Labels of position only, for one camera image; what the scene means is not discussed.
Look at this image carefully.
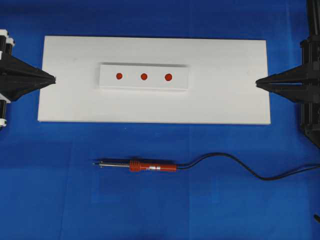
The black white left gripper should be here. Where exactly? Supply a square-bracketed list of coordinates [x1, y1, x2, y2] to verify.
[0, 29, 57, 132]

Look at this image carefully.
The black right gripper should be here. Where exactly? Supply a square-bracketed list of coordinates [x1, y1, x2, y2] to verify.
[255, 34, 320, 151]

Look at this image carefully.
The black soldering iron cable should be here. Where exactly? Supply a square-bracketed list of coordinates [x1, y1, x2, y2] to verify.
[176, 152, 320, 182]

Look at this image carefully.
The red handled soldering iron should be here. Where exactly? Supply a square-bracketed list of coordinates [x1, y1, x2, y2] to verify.
[93, 160, 177, 173]

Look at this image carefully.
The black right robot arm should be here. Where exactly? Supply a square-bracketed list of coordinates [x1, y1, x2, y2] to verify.
[255, 0, 320, 147]

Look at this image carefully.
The large white base board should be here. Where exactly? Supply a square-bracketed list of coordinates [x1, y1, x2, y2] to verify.
[38, 36, 271, 125]

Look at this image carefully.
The small white marked plate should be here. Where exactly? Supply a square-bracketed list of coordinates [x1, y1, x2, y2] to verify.
[98, 63, 189, 92]

